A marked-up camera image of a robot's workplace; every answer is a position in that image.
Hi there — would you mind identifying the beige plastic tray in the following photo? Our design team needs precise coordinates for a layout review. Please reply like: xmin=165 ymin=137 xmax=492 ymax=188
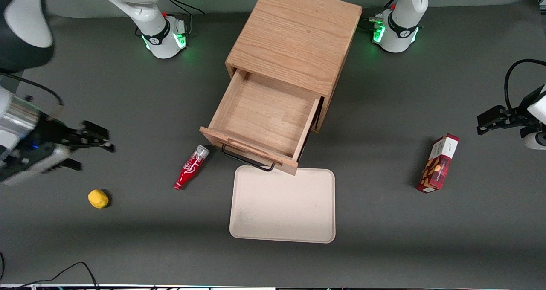
xmin=229 ymin=165 xmax=336 ymax=244

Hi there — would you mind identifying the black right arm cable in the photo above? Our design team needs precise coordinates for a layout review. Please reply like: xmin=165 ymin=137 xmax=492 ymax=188
xmin=0 ymin=70 xmax=65 ymax=108

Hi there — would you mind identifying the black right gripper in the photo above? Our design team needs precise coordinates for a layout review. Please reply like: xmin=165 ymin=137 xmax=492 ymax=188
xmin=23 ymin=117 xmax=116 ymax=172

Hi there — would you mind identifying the red cookie box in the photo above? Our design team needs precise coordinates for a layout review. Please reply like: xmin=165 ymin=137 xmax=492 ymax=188
xmin=416 ymin=133 xmax=460 ymax=194

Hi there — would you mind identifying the wooden drawer cabinet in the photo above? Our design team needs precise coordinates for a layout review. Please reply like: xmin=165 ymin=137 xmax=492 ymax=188
xmin=225 ymin=0 xmax=363 ymax=133

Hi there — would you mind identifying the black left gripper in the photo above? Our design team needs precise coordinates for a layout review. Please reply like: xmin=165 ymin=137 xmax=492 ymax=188
xmin=477 ymin=84 xmax=546 ymax=136

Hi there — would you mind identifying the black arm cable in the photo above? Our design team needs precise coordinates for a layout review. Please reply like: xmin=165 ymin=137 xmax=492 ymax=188
xmin=0 ymin=70 xmax=65 ymax=108
xmin=504 ymin=59 xmax=546 ymax=111

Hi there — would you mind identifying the red cola bottle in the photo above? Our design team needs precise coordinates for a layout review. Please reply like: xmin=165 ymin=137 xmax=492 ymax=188
xmin=173 ymin=145 xmax=211 ymax=191

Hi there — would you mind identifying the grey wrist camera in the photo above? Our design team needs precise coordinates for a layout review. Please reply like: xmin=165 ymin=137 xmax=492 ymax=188
xmin=523 ymin=130 xmax=546 ymax=150
xmin=0 ymin=146 xmax=72 ymax=186

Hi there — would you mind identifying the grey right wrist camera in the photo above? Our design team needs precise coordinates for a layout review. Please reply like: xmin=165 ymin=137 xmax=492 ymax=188
xmin=0 ymin=146 xmax=72 ymax=186

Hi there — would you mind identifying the black right base cable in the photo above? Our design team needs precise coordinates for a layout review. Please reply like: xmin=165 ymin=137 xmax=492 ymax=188
xmin=162 ymin=0 xmax=206 ymax=37

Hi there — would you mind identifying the yellow lemon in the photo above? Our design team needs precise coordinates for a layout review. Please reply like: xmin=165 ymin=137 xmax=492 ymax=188
xmin=88 ymin=189 xmax=110 ymax=209

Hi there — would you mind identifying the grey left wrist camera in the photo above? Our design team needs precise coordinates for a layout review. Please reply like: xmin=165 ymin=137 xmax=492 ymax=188
xmin=523 ymin=130 xmax=546 ymax=150

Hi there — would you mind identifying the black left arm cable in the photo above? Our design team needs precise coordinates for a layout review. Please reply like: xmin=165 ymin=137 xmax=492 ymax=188
xmin=504 ymin=59 xmax=546 ymax=111

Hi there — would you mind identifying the black floor cable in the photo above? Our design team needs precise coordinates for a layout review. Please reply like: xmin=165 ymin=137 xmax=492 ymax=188
xmin=0 ymin=262 xmax=101 ymax=290

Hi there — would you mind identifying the wooden drawer with notched front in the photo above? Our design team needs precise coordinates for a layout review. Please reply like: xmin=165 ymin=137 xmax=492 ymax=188
xmin=199 ymin=68 xmax=322 ymax=176

